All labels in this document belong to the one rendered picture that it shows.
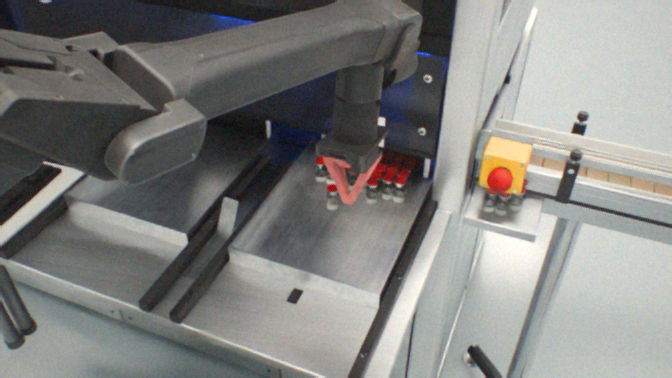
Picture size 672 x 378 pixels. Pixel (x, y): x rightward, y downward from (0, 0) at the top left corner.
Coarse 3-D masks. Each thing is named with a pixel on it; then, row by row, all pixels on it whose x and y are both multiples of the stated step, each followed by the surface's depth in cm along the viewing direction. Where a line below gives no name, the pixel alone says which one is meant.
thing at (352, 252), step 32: (288, 192) 112; (320, 192) 112; (416, 192) 112; (256, 224) 103; (288, 224) 105; (320, 224) 105; (352, 224) 105; (384, 224) 105; (416, 224) 104; (256, 256) 95; (288, 256) 99; (320, 256) 99; (352, 256) 99; (384, 256) 99; (320, 288) 93; (352, 288) 90; (384, 288) 91
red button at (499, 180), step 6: (498, 168) 96; (504, 168) 96; (492, 174) 96; (498, 174) 95; (504, 174) 95; (510, 174) 96; (492, 180) 96; (498, 180) 95; (504, 180) 95; (510, 180) 95; (492, 186) 96; (498, 186) 96; (504, 186) 95; (510, 186) 96
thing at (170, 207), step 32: (224, 128) 129; (224, 160) 120; (256, 160) 117; (96, 192) 112; (128, 192) 112; (160, 192) 112; (192, 192) 112; (224, 192) 108; (128, 224) 104; (160, 224) 100; (192, 224) 100
